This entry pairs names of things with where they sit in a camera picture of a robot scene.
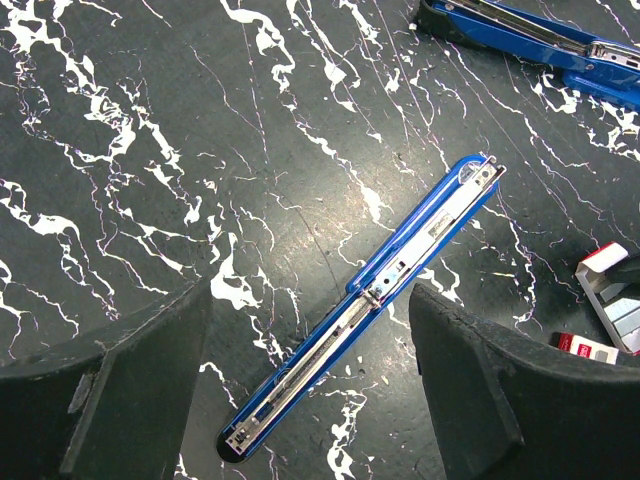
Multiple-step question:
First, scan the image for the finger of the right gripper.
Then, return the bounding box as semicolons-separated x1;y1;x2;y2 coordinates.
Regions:
607;253;640;284

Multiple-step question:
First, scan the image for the red white staple box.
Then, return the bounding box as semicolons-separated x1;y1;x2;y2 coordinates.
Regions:
550;332;619;365

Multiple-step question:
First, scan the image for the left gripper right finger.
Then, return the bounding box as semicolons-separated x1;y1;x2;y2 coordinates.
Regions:
409;284;639;479

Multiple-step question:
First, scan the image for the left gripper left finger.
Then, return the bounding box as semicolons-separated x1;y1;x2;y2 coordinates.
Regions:
1;280;213;479

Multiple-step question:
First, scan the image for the staple tray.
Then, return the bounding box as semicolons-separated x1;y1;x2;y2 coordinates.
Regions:
575;242;639;356

